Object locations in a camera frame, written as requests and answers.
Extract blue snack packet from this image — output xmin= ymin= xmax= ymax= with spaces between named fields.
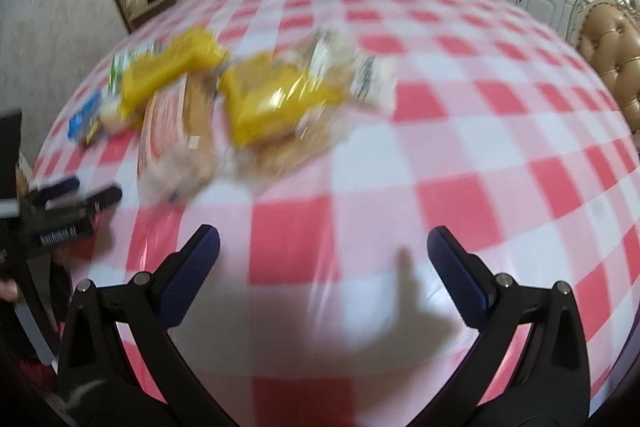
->
xmin=67 ymin=90 xmax=103 ymax=147

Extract red white bread package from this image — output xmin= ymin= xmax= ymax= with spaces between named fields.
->
xmin=137 ymin=72 xmax=217 ymax=204

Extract green white snack packet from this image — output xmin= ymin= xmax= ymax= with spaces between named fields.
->
xmin=105 ymin=40 xmax=160 ymax=96

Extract yellow snack package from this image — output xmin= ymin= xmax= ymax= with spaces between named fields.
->
xmin=119 ymin=26 xmax=229 ymax=118

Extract yellow snack bag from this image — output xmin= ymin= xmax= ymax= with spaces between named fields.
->
xmin=218 ymin=52 xmax=347 ymax=148

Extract clear bag of nuts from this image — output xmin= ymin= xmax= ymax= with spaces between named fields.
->
xmin=276 ymin=27 xmax=398 ymax=115

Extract red checkered tablecloth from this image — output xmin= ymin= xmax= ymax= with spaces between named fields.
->
xmin=34 ymin=0 xmax=639 ymax=426

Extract beige tufted chair right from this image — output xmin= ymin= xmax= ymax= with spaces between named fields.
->
xmin=566 ymin=0 xmax=640 ymax=138

